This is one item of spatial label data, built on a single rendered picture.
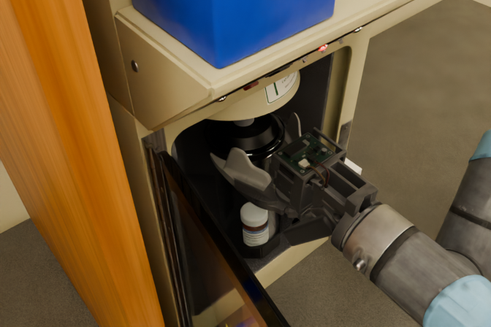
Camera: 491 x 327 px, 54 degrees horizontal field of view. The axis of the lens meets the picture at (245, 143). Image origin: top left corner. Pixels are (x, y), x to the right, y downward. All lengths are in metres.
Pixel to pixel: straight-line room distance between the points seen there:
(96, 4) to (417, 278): 0.37
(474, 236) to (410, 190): 0.44
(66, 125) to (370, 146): 0.88
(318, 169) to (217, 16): 0.30
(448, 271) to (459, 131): 0.72
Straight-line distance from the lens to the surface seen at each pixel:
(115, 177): 0.30
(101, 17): 0.38
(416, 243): 0.51
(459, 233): 0.59
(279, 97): 0.56
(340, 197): 0.54
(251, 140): 0.60
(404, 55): 1.40
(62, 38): 0.24
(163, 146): 0.45
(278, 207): 0.58
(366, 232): 0.51
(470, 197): 0.59
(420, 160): 1.09
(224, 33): 0.27
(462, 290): 0.50
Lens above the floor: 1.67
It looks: 44 degrees down
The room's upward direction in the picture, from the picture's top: straight up
